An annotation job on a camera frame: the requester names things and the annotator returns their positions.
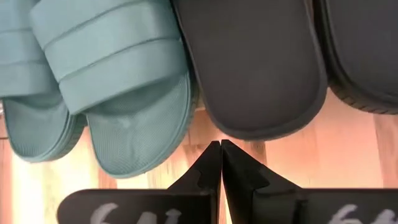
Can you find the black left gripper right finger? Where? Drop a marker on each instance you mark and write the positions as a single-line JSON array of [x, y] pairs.
[[267, 205]]

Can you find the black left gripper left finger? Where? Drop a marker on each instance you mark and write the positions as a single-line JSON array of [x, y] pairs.
[[186, 205]]

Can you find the black rubber slide sandal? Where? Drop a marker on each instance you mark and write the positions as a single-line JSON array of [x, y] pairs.
[[363, 46], [255, 62]]

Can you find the teal green slide sandal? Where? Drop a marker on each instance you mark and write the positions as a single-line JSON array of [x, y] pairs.
[[28, 124], [118, 68]]

